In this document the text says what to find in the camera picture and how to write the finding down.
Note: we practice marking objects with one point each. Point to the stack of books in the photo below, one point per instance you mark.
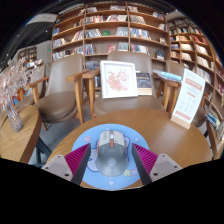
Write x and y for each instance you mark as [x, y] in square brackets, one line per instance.
[213, 120]

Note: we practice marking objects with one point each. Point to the light blue book stack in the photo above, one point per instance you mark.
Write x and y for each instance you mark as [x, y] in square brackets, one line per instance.
[166, 76]

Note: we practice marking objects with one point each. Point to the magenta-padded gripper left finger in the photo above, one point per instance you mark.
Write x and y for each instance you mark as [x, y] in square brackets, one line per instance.
[75, 159]

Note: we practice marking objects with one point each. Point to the grey computer mouse orange accents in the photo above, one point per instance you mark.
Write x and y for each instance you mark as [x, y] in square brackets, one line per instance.
[111, 156]

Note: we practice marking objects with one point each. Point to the glass vase pink dried flowers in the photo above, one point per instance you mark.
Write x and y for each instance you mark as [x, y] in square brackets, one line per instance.
[14, 116]

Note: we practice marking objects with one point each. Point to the distant wooden bookshelf unit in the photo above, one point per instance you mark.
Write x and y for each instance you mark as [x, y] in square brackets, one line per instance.
[28, 54]

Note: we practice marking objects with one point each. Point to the white framed floral picture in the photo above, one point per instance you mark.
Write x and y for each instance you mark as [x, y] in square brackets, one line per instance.
[118, 80]

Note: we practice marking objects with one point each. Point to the round wooden side table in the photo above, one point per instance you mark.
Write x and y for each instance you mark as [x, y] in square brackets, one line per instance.
[18, 140]
[216, 146]

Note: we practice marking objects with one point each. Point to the tall wooden bookshelf unit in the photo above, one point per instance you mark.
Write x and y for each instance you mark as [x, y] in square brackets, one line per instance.
[193, 46]

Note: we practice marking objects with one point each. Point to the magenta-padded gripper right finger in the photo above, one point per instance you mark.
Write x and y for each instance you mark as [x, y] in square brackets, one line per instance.
[146, 160]

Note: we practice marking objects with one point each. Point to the round light blue mouse pad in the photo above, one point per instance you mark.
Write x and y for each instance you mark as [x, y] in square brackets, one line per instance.
[133, 136]

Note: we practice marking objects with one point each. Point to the white red sign wooden base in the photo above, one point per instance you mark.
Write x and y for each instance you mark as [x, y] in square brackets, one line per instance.
[189, 96]

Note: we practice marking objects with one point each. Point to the wide wooden bookshelf unit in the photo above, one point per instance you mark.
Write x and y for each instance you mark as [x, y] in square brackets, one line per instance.
[110, 30]

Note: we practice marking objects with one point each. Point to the dark cover book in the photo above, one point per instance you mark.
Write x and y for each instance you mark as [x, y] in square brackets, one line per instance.
[144, 83]

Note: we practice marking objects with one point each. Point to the white hanging ceiling panel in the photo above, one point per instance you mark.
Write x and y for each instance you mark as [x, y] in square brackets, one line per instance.
[41, 19]

